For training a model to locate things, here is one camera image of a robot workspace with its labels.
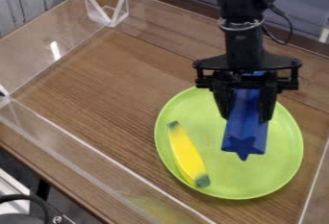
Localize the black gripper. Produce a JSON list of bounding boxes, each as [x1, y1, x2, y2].
[[192, 27, 302, 122]]

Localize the blue star-shaped block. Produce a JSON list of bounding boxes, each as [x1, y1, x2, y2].
[[219, 70, 270, 162]]

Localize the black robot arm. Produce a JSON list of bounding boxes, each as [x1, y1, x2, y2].
[[192, 0, 302, 121]]

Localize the green plate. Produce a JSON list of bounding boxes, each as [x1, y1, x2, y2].
[[154, 87, 305, 200]]

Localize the yellow toy banana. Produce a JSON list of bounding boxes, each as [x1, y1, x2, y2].
[[167, 121, 211, 187]]

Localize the clear acrylic corner bracket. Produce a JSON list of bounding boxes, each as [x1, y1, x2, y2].
[[83, 0, 129, 28]]

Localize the clear acrylic enclosure wall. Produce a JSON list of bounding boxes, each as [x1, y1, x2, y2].
[[0, 0, 329, 224]]

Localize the black cable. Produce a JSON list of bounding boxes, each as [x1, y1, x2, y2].
[[0, 194, 51, 224]]

